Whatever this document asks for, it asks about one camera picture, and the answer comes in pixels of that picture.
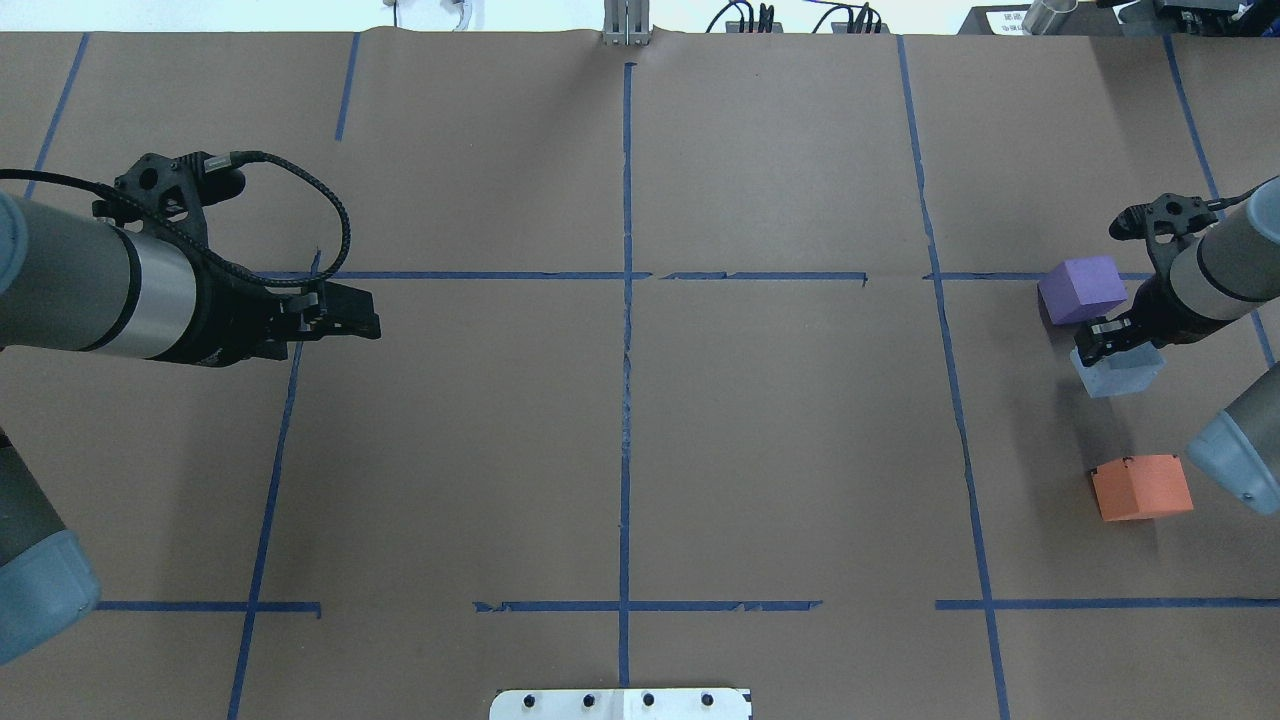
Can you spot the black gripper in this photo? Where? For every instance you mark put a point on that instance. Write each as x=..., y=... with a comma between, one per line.
x=1153, y=311

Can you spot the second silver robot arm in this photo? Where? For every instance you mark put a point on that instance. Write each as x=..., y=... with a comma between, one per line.
x=74, y=284

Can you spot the metal cup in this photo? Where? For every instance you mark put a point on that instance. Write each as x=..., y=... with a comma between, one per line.
x=1047, y=17

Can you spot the orange foam block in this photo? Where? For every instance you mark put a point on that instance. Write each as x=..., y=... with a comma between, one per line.
x=1143, y=487

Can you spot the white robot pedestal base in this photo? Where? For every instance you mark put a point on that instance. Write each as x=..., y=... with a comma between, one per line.
x=624, y=703

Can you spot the aluminium frame post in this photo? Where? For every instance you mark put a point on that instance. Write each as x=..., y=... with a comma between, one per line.
x=626, y=23

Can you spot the purple foam block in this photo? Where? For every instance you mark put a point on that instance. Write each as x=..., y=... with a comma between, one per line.
x=1079, y=289

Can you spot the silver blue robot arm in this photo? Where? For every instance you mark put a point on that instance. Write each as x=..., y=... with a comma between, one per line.
x=1214, y=263

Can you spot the light blue foam block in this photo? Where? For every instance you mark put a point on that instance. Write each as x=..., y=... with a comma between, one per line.
x=1127, y=373

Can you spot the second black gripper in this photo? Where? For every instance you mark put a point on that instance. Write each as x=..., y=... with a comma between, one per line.
x=228, y=322

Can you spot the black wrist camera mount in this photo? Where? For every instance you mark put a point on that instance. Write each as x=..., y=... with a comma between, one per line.
x=1168, y=226

